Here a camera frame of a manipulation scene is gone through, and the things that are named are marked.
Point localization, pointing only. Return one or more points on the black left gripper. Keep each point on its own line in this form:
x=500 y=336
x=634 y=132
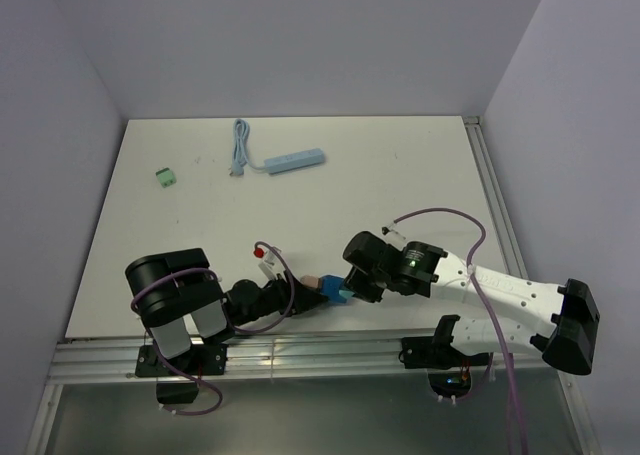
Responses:
x=306 y=298

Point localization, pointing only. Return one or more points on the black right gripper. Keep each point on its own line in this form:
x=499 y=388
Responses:
x=355 y=281

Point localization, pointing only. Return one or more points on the pink charger plug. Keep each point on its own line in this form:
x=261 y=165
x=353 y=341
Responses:
x=311 y=282

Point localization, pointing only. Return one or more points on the blue cube socket adapter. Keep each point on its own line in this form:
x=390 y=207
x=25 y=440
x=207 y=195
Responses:
x=330 y=287

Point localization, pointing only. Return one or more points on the teal charger plug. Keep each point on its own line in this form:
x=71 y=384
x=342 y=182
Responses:
x=345 y=295

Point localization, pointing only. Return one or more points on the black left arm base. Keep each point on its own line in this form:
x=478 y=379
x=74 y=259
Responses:
x=182 y=379

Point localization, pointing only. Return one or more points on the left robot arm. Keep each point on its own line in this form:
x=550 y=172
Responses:
x=169 y=287

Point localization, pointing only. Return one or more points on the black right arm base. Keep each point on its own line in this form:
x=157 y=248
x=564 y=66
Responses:
x=453 y=377

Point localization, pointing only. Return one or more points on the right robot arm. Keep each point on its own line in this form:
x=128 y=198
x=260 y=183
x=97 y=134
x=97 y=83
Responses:
x=556 y=323

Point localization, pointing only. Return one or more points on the green plug adapter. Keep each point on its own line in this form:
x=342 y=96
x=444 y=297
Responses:
x=166 y=177

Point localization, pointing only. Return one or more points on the light blue power strip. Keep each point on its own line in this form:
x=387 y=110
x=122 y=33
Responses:
x=294 y=161

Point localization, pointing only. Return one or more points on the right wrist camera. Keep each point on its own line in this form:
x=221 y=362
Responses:
x=393 y=237

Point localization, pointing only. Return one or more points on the aluminium side rail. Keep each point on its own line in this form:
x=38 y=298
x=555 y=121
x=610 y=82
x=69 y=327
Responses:
x=503 y=227

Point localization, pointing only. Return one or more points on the aluminium front rail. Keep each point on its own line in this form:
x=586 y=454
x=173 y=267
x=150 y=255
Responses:
x=261 y=357

